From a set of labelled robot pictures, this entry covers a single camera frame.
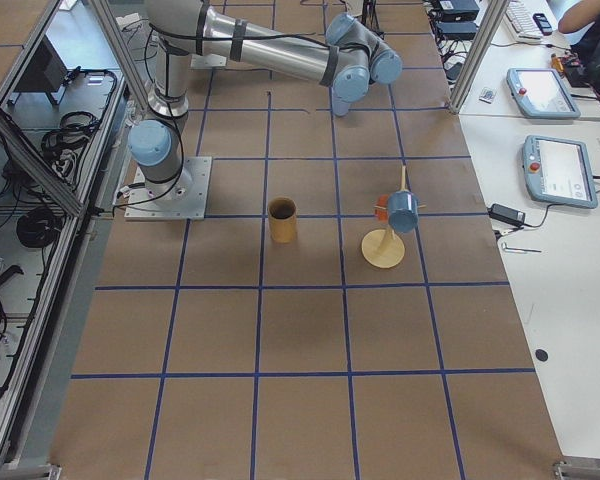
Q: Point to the light blue cup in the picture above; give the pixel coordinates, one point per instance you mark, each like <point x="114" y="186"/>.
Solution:
<point x="340" y="101"/>

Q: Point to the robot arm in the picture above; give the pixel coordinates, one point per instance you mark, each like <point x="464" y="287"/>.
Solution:
<point x="349" y="61"/>

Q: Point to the orange cup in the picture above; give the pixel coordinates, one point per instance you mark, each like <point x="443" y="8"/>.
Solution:
<point x="380" y="208"/>

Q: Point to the blue cup on stand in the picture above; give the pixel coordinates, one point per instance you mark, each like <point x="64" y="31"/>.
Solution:
<point x="402" y="211"/>

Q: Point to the bamboo cylinder holder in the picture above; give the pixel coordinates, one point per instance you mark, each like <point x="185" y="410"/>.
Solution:
<point x="282" y="220"/>

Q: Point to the wooden mug tree stand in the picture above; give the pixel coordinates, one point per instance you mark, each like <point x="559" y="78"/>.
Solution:
<point x="383" y="248"/>

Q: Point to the black power adapter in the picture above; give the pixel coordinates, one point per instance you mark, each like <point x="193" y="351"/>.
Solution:
<point x="506" y="215"/>

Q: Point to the teach pendant near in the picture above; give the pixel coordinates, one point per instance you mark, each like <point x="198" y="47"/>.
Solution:
<point x="558" y="171"/>

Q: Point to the teach pendant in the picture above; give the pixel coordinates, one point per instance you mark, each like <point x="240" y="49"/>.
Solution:
<point x="558" y="171"/>
<point x="541" y="94"/>

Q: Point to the teach pendant far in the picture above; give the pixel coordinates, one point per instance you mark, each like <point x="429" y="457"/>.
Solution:
<point x="541" y="94"/>

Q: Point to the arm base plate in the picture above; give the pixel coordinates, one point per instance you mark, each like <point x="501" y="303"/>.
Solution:
<point x="208" y="62"/>
<point x="186" y="200"/>

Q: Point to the black wire mug rack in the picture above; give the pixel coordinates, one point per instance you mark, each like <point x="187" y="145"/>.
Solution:
<point x="365" y="12"/>

